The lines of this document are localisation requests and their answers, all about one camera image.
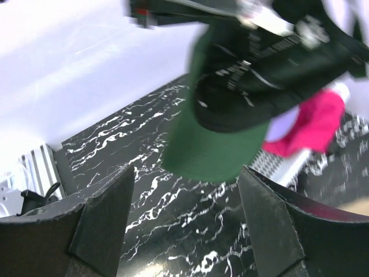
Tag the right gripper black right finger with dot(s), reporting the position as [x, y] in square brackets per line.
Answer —
[292, 235]

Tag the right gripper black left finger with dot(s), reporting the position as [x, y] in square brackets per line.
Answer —
[80, 235]

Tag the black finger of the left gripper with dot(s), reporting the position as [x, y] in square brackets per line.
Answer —
[167, 12]

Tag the beige baseball cap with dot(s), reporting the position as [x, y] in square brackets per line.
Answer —
[360, 206]

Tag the dark green cap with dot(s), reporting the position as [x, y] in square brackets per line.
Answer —
[240, 79]

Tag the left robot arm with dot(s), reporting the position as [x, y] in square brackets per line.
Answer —
[103, 91]

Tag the white plastic basket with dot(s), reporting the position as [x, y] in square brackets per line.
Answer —
[279, 169]

